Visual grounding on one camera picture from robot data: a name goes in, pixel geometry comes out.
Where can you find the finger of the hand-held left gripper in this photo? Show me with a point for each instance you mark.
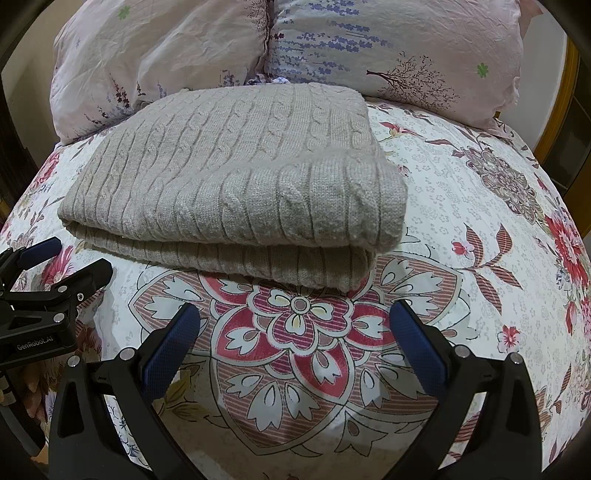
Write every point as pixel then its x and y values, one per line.
pixel 44 250
pixel 87 279

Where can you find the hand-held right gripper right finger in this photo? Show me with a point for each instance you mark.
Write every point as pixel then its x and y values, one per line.
pixel 421 350

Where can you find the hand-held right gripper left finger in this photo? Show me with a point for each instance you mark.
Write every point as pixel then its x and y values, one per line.
pixel 170 348

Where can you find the floral bed sheet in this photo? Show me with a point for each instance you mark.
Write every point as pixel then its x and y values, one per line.
pixel 461 230

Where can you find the pink floral pillow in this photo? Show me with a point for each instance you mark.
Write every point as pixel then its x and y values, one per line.
pixel 152 50
pixel 397 50

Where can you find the wooden bed frame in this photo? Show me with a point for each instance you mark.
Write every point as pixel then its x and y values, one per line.
pixel 561 106

